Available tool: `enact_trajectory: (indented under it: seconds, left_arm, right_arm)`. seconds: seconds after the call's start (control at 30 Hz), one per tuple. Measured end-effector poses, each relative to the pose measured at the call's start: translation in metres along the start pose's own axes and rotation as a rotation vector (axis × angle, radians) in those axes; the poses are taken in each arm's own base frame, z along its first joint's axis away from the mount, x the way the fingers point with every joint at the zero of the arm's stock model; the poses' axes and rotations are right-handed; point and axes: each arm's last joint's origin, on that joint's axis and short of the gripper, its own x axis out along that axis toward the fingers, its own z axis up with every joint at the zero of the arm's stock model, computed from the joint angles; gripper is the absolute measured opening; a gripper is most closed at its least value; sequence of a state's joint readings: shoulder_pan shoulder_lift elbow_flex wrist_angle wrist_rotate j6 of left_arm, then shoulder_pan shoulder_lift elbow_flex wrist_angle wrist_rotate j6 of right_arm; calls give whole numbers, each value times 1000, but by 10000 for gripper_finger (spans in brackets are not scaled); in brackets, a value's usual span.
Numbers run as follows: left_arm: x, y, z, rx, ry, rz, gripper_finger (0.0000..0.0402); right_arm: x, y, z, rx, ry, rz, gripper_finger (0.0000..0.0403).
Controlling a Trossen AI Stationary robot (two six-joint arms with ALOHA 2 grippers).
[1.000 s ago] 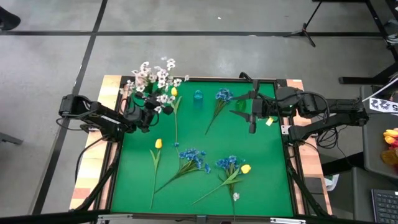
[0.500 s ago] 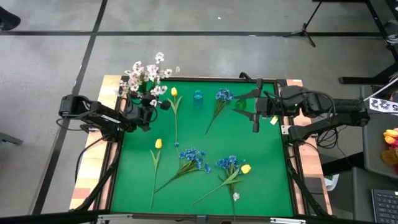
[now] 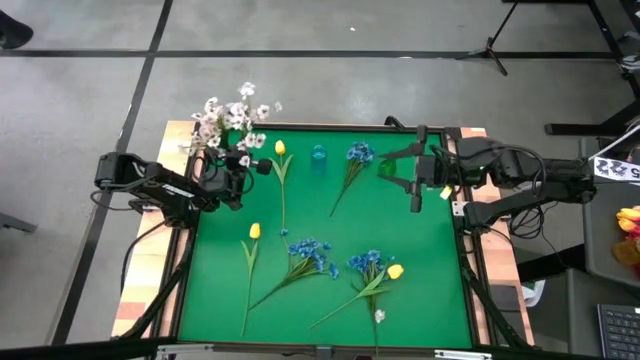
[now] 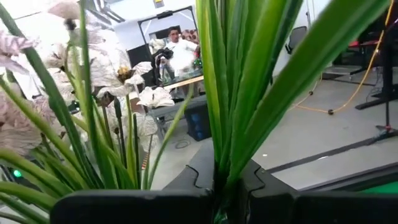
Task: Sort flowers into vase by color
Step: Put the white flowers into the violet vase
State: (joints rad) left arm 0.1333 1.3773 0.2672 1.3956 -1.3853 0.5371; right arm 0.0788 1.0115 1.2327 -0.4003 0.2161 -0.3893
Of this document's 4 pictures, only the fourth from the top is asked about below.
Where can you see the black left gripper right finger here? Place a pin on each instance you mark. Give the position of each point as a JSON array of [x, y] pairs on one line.
[[311, 208]]

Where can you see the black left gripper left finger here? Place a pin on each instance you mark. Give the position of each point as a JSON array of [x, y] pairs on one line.
[[130, 208]]

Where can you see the white artificial flower bunch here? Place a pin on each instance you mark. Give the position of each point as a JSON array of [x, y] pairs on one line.
[[236, 77], [105, 68], [12, 46]]

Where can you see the green table mat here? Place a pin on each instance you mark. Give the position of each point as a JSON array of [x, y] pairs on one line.
[[385, 188]]

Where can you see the black storage box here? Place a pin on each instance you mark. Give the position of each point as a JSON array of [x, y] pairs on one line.
[[197, 121]]

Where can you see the person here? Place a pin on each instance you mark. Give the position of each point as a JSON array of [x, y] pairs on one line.
[[182, 53]]

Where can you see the black stand base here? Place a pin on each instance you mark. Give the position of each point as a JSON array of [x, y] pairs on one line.
[[388, 62]]

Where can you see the black office chair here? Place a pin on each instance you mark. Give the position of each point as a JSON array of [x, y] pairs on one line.
[[297, 35]]

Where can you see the black station frame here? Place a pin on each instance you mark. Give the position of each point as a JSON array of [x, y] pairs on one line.
[[164, 14]]

